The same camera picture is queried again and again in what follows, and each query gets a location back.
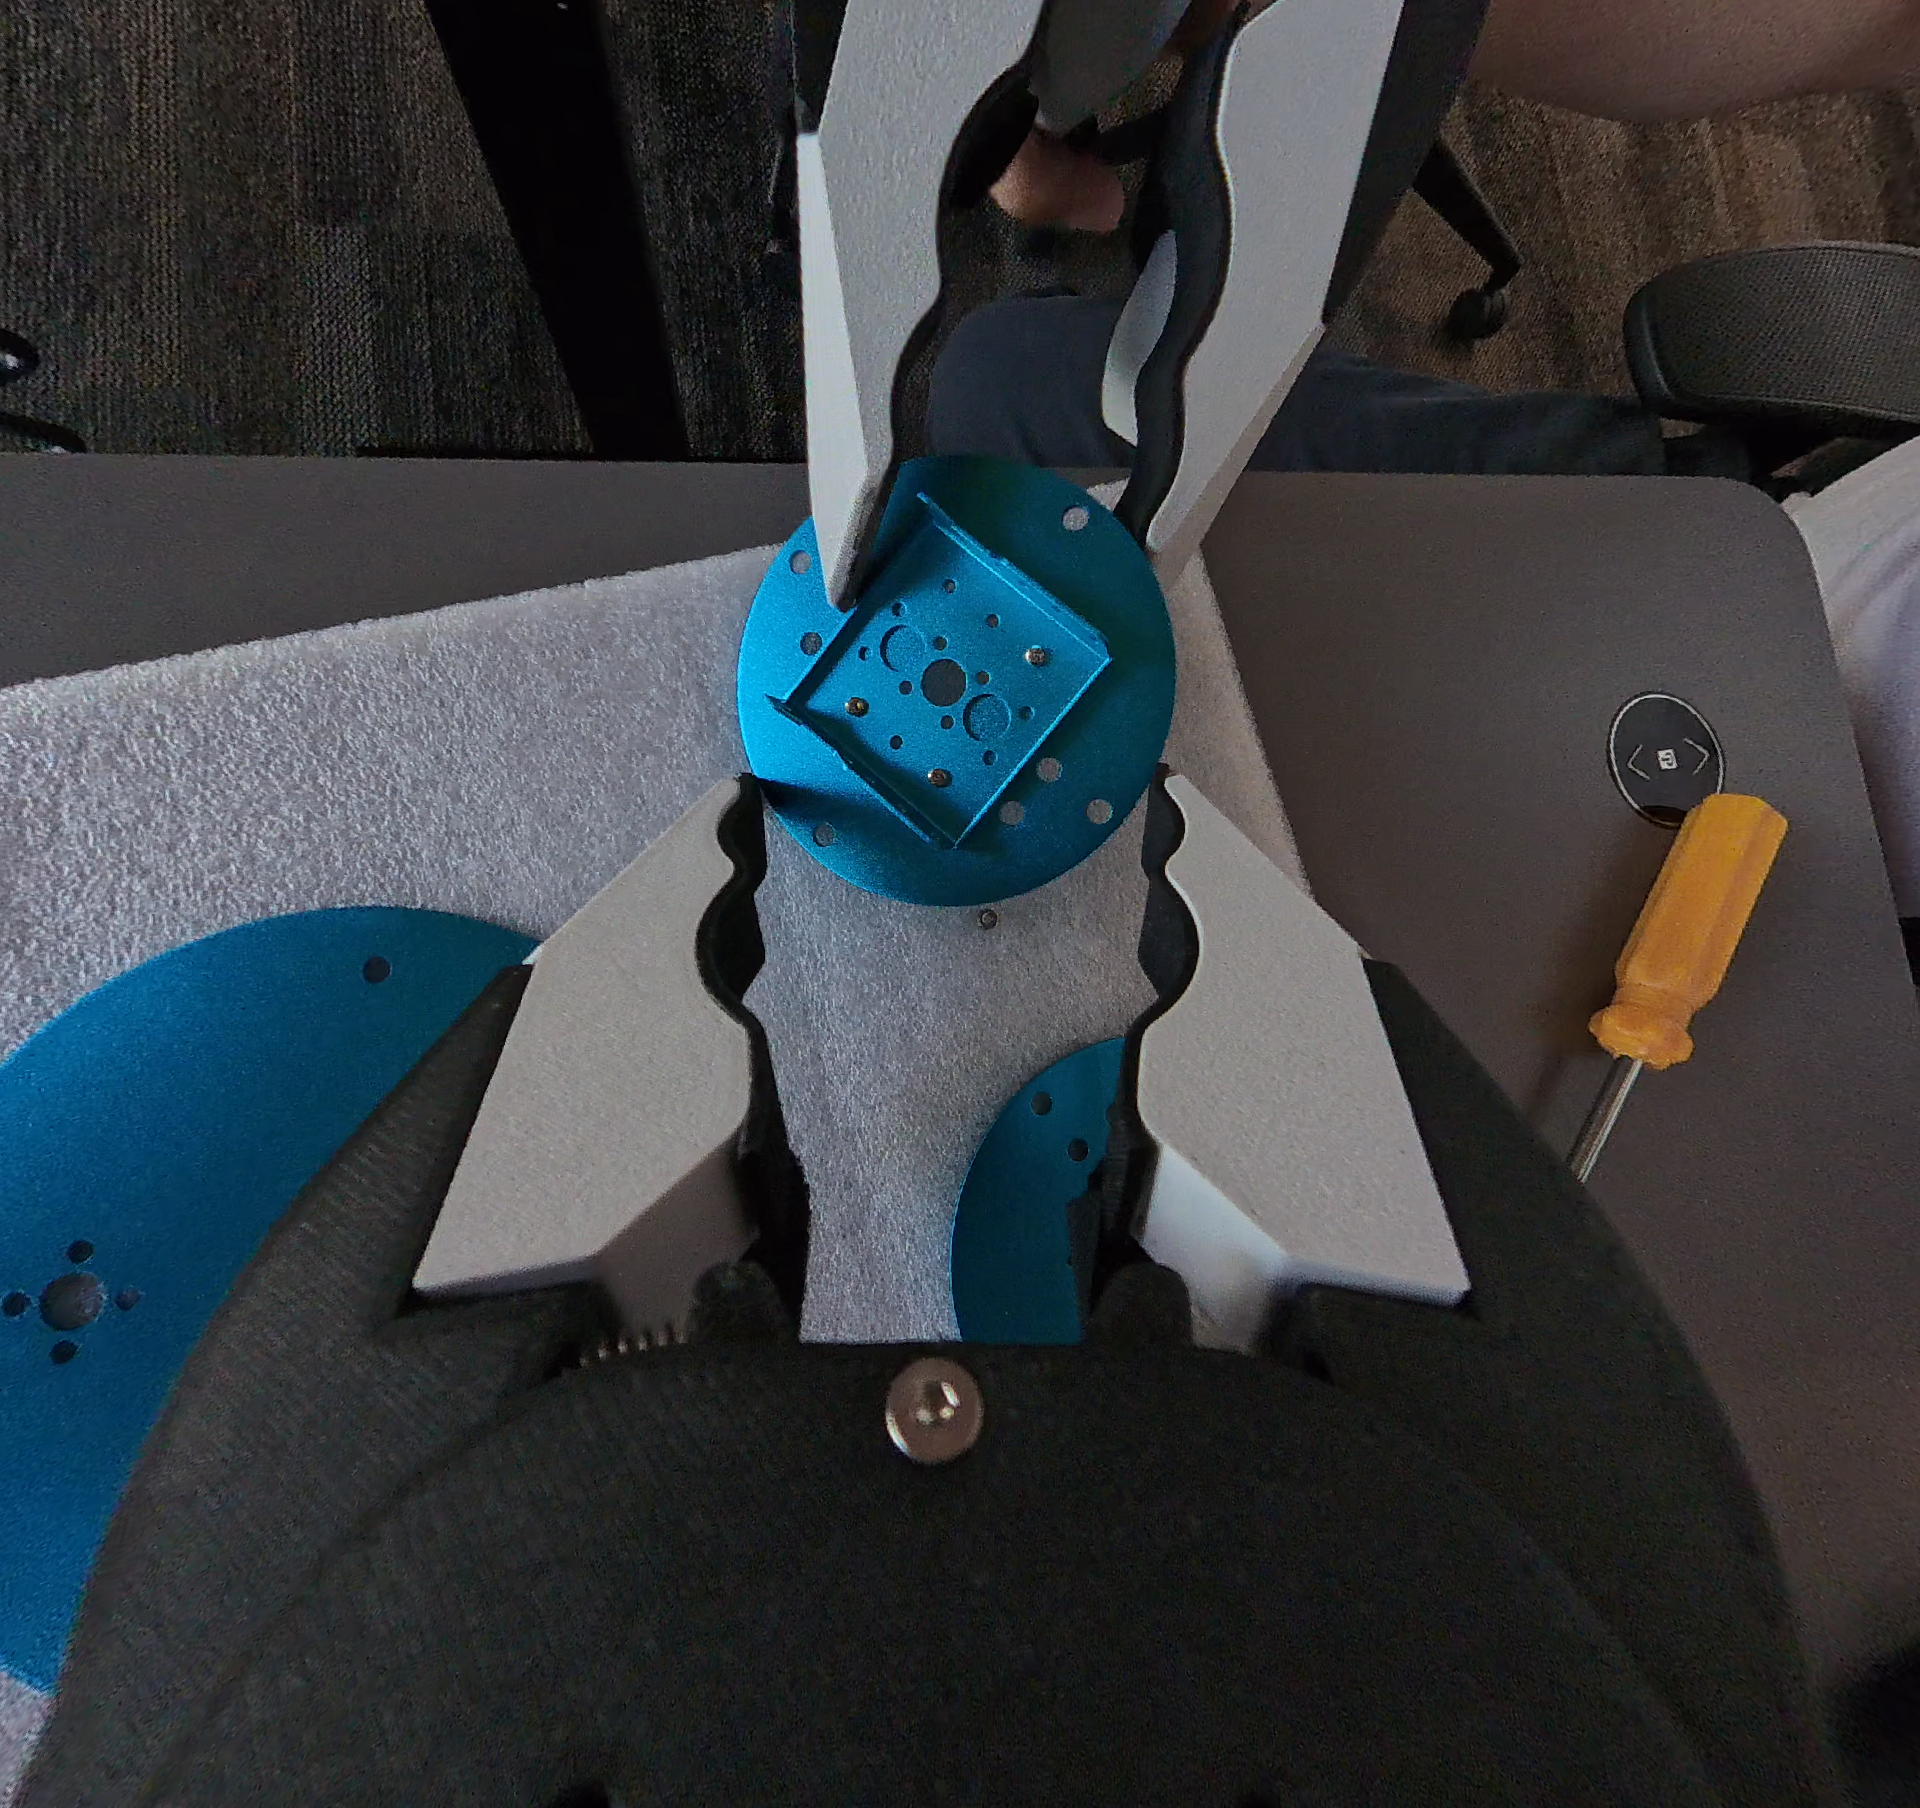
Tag dark grey desk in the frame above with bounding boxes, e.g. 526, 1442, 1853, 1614
0, 449, 1920, 1808

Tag yellow-handled screwdriver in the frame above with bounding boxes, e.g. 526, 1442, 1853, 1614
1565, 792, 1790, 1182

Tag white foam sheet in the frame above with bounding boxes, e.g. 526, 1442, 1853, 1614
0, 553, 1308, 1796

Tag round black desk control panel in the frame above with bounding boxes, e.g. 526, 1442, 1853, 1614
1608, 691, 1727, 827

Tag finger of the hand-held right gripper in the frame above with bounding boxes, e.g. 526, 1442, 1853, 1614
792, 0, 1071, 611
1099, 0, 1411, 556

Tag black desk leg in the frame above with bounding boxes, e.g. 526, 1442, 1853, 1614
394, 0, 696, 460

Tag small blue perforated disc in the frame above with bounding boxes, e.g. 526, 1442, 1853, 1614
951, 1035, 1130, 1345

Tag small blue round metal plate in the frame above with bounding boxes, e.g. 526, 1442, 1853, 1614
736, 454, 1174, 910

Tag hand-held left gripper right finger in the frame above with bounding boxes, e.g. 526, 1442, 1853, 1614
1072, 770, 1474, 1356

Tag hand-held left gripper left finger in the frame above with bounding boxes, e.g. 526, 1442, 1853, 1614
408, 772, 818, 1341

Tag black mesh office chair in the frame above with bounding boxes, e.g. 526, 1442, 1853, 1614
1623, 240, 1920, 489

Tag blue square metal bracket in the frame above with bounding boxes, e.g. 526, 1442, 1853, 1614
769, 492, 1113, 850

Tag large blue disc rectangular cutout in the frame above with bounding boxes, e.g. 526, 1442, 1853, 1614
0, 908, 541, 1698

